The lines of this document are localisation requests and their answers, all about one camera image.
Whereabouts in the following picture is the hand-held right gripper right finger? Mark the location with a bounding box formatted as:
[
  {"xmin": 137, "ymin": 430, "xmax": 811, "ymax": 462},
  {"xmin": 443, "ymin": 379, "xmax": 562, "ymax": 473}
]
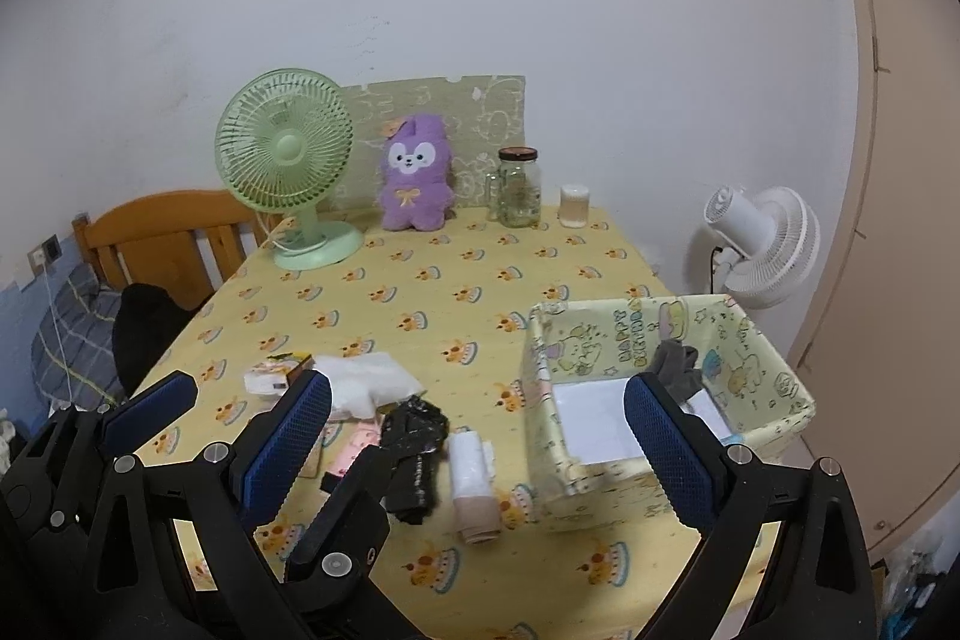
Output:
[{"xmin": 624, "ymin": 372, "xmax": 877, "ymax": 640}]

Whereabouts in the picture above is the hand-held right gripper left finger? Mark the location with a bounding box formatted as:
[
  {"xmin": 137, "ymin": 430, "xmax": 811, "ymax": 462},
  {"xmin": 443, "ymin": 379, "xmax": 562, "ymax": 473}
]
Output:
[{"xmin": 94, "ymin": 370, "xmax": 333, "ymax": 640}]

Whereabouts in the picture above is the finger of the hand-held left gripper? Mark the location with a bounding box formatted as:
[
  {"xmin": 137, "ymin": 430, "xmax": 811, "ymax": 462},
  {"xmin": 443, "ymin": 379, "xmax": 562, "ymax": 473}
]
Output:
[
  {"xmin": 0, "ymin": 371, "xmax": 200, "ymax": 536},
  {"xmin": 287, "ymin": 443, "xmax": 392, "ymax": 611}
]

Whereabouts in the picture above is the pink packet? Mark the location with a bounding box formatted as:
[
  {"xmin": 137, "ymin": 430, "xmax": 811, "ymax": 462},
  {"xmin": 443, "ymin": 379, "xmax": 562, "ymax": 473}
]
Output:
[{"xmin": 304, "ymin": 421, "xmax": 382, "ymax": 480}]

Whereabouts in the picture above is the cartoon printed tissue box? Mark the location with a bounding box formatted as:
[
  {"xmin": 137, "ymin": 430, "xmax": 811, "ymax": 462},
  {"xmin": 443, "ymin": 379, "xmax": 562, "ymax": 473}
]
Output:
[{"xmin": 245, "ymin": 350, "xmax": 316, "ymax": 398}]

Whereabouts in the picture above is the black plastic bag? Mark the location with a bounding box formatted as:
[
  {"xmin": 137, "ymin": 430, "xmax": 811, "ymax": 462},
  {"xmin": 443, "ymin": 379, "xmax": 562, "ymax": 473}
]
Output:
[{"xmin": 377, "ymin": 395, "xmax": 452, "ymax": 525}]

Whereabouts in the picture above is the white gauze cloth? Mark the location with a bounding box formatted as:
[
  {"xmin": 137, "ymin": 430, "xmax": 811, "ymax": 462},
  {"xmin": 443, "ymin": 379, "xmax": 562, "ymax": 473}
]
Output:
[{"xmin": 310, "ymin": 352, "xmax": 425, "ymax": 421}]

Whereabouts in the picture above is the white and beige cloth roll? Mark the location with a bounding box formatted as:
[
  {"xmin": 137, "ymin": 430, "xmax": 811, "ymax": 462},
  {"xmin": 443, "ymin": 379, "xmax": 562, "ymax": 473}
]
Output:
[{"xmin": 447, "ymin": 429, "xmax": 501, "ymax": 546}]

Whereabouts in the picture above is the printed fabric storage box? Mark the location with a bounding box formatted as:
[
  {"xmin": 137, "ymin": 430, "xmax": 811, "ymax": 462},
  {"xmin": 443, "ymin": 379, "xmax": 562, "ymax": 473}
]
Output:
[{"xmin": 523, "ymin": 293, "xmax": 818, "ymax": 533}]

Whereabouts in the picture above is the white flat sheet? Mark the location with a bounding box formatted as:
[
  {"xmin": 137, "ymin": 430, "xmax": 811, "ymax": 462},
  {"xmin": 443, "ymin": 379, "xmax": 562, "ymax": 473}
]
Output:
[
  {"xmin": 551, "ymin": 378, "xmax": 656, "ymax": 464},
  {"xmin": 679, "ymin": 391, "xmax": 736, "ymax": 446}
]

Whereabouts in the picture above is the black cloth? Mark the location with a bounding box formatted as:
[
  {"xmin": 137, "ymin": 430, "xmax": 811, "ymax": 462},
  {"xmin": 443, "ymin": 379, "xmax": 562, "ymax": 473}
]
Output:
[{"xmin": 112, "ymin": 283, "xmax": 202, "ymax": 398}]

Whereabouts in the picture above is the grey sock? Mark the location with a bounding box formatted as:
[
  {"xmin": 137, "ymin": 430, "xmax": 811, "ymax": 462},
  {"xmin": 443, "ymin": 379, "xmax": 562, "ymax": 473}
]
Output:
[{"xmin": 650, "ymin": 342, "xmax": 707, "ymax": 399}]

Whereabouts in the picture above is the blue plaid pillow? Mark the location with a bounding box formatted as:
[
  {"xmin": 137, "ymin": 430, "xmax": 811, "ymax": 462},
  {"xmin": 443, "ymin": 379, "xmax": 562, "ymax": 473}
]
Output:
[{"xmin": 31, "ymin": 269, "xmax": 127, "ymax": 407}]

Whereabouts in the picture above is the wooden chair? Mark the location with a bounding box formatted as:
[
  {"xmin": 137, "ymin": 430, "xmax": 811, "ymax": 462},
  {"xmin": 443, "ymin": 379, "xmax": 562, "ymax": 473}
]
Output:
[{"xmin": 72, "ymin": 190, "xmax": 265, "ymax": 313}]

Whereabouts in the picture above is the white clip fan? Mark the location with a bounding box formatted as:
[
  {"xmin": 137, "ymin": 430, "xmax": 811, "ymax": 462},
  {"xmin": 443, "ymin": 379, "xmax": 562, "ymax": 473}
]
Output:
[{"xmin": 703, "ymin": 185, "xmax": 821, "ymax": 310}]

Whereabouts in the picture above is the yellow printed tablecloth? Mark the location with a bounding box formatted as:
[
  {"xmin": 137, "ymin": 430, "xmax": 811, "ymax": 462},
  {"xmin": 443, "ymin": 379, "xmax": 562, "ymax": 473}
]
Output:
[{"xmin": 124, "ymin": 203, "xmax": 796, "ymax": 640}]

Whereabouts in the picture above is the cotton swab container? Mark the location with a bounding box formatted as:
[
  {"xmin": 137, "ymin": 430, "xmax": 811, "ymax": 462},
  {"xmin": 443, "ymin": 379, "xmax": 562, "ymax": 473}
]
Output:
[{"xmin": 559, "ymin": 183, "xmax": 591, "ymax": 229}]

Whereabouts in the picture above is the green desk fan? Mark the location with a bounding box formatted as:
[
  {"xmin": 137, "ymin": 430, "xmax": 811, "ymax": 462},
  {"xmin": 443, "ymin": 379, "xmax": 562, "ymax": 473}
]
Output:
[{"xmin": 216, "ymin": 68, "xmax": 366, "ymax": 271}]

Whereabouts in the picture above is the purple plush toy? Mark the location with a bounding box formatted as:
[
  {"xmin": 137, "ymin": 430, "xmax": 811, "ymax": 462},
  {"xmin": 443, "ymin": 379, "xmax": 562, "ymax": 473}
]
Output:
[{"xmin": 379, "ymin": 113, "xmax": 457, "ymax": 232}]

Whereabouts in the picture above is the glass jar with dark lid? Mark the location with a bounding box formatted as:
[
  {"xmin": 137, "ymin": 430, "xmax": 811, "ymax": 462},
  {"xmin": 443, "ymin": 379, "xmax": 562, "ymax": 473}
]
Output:
[{"xmin": 497, "ymin": 147, "xmax": 543, "ymax": 229}]

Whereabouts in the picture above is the beige door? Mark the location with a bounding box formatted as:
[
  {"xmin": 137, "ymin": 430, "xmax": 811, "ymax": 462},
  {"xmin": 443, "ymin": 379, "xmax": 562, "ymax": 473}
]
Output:
[{"xmin": 820, "ymin": 0, "xmax": 960, "ymax": 562}]

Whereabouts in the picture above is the white cable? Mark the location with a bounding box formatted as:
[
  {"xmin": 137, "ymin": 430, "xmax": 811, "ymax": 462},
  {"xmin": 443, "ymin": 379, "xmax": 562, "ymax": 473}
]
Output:
[{"xmin": 43, "ymin": 263, "xmax": 76, "ymax": 402}]

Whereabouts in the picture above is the green printed wall sheet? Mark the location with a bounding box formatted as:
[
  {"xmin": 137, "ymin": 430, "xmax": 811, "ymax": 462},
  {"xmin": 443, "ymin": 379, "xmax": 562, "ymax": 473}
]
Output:
[{"xmin": 340, "ymin": 75, "xmax": 527, "ymax": 214}]

